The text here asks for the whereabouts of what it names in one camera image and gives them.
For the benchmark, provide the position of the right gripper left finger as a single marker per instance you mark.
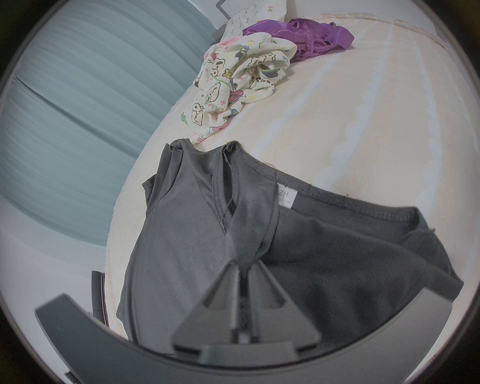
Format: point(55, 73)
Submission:
point(217, 315)

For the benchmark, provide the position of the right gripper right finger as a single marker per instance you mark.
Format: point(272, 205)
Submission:
point(277, 315)

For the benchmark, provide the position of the bed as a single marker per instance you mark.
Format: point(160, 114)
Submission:
point(356, 131)

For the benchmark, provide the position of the purple satin garment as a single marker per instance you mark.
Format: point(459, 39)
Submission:
point(311, 35)

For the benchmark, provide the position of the white printed pyjama garment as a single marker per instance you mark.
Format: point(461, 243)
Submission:
point(240, 75)

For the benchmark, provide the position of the white flower printed pillow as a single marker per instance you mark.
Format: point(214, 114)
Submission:
point(258, 15)

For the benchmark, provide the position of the pink garment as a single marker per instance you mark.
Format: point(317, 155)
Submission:
point(230, 41)

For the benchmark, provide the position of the black T-shirt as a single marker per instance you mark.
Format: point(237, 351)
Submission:
point(337, 262)

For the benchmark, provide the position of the black chest of drawers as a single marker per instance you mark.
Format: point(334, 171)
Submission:
point(99, 300)

